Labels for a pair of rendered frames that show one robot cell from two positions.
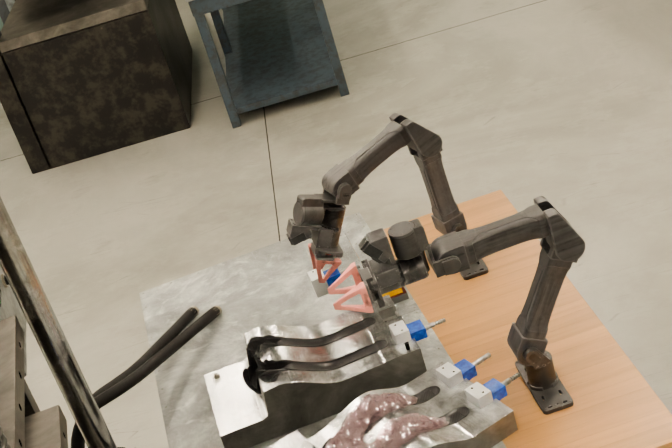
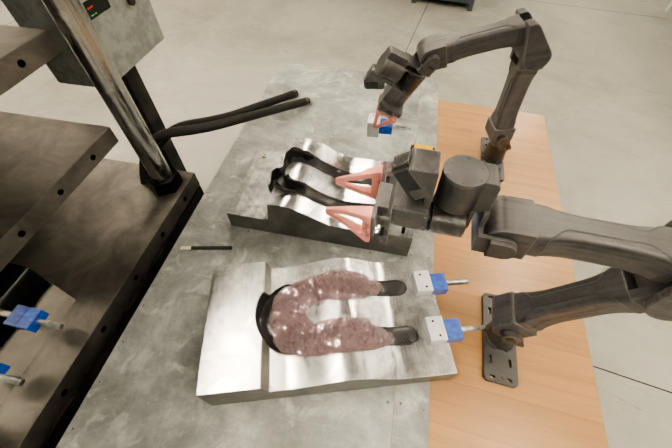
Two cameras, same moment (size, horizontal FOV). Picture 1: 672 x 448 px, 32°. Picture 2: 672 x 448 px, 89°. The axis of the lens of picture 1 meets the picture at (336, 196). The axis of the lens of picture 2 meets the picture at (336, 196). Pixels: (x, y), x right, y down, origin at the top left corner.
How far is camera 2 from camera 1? 1.91 m
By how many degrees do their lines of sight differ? 27
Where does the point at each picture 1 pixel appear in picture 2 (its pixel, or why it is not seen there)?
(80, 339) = not seen: hidden behind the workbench
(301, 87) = not seen: outside the picture
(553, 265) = (623, 304)
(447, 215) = (502, 125)
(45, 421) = (86, 137)
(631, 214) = (579, 148)
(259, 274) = (351, 89)
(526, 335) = (520, 322)
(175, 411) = (232, 161)
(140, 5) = not seen: outside the picture
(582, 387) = (532, 370)
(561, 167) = (554, 101)
